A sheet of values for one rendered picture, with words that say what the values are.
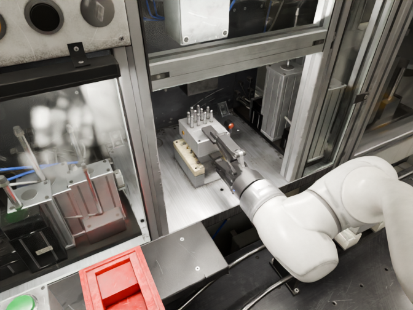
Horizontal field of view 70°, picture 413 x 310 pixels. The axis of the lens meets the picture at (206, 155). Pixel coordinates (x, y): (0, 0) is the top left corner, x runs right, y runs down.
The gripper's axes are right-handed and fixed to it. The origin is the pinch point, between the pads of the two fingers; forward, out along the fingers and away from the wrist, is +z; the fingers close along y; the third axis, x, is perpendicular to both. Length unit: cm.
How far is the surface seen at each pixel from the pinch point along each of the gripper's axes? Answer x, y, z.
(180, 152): 6.5, -5.9, 6.3
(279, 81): -25.0, 9.7, 5.1
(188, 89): 3.9, 14.2, 5.0
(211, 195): 3.5, -12.3, -7.3
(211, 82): -2.3, 14.6, 5.0
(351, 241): -21.3, -14.8, -34.5
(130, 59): 20.8, 31.5, -12.6
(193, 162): 5.2, -5.7, 0.7
